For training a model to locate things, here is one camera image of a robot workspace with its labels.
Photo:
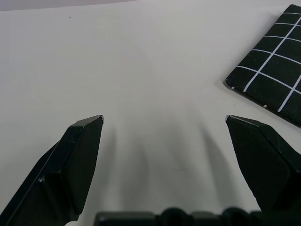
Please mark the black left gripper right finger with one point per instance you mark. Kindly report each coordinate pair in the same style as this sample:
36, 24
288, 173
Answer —
265, 164

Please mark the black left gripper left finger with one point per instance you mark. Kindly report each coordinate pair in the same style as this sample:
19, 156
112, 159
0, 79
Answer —
68, 164

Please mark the dark green grid-patterned cloth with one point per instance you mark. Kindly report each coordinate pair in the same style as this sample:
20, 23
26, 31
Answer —
272, 63

